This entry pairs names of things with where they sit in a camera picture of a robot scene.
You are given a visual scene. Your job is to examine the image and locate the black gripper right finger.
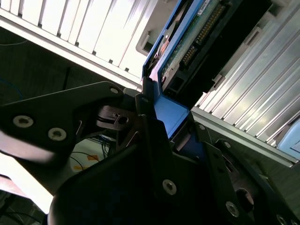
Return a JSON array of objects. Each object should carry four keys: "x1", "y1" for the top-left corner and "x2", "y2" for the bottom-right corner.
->
[{"x1": 193, "y1": 119, "x2": 293, "y2": 225}]

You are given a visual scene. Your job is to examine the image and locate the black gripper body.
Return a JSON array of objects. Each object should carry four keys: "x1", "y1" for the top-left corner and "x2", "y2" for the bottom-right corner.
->
[{"x1": 48, "y1": 144, "x2": 225, "y2": 225}]

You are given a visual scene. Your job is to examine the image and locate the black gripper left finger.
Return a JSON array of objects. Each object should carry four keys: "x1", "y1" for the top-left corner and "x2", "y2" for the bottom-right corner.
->
[{"x1": 0, "y1": 77, "x2": 186, "y2": 199}]

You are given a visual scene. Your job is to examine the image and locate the hard disk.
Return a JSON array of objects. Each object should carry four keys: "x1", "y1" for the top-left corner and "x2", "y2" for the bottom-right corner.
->
[{"x1": 141, "y1": 0, "x2": 235, "y2": 163}]

